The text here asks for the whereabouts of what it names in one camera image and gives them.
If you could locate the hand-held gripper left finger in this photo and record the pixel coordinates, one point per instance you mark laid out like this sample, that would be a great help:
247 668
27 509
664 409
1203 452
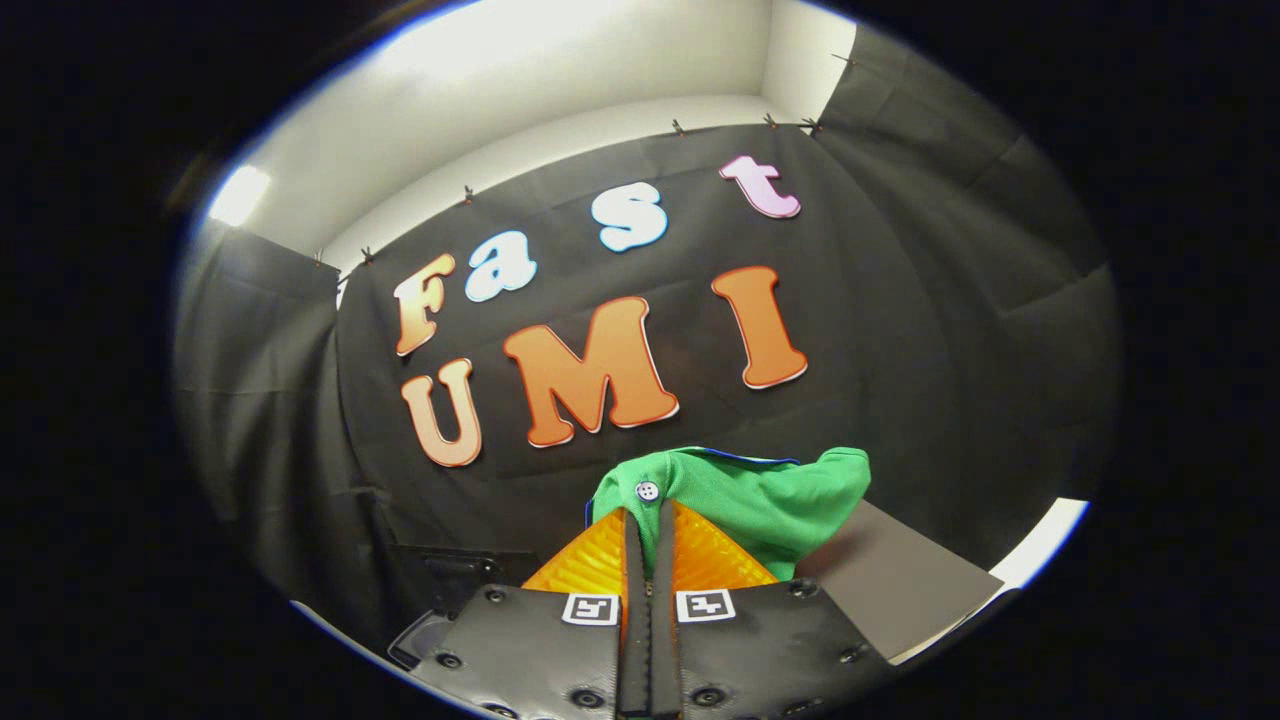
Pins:
635 650

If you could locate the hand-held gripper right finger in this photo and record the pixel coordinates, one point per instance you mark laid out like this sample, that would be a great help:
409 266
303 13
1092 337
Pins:
663 650

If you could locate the green polo shirt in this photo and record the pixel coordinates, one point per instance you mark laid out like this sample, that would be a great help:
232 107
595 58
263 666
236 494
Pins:
760 500

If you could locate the dark glass washing machine lid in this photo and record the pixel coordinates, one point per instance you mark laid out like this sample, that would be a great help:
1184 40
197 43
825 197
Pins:
470 570

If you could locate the grey cabinet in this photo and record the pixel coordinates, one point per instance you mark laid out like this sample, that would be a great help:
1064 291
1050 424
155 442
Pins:
890 580

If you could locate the ceiling light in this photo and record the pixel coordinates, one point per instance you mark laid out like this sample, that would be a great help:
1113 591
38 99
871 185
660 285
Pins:
240 195

